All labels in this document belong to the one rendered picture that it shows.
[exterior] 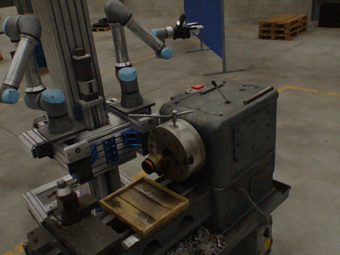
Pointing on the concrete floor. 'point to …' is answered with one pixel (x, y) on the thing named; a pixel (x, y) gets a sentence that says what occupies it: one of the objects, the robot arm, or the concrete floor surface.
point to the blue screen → (209, 27)
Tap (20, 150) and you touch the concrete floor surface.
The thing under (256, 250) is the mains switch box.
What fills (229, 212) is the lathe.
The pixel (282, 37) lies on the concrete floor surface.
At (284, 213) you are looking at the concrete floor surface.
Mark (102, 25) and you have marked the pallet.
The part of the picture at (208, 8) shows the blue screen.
